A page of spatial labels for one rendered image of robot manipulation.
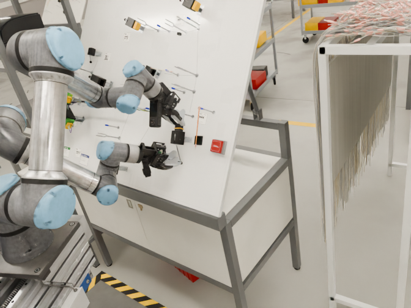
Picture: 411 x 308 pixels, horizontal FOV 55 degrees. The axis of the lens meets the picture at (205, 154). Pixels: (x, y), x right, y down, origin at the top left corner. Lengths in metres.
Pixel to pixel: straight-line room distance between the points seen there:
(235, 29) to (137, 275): 1.73
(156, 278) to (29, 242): 1.55
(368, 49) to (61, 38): 0.98
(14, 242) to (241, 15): 1.19
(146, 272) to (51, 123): 1.81
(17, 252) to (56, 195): 0.25
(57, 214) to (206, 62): 0.97
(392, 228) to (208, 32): 1.77
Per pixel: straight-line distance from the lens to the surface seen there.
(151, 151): 1.59
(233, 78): 1.67
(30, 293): 1.27
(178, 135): 1.67
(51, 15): 8.16
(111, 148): 1.53
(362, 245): 2.74
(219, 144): 1.60
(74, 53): 1.15
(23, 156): 1.40
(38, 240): 1.27
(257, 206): 1.89
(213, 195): 1.64
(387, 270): 2.61
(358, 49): 1.50
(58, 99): 1.13
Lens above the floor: 1.89
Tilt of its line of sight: 29 degrees down
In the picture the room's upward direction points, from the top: 12 degrees counter-clockwise
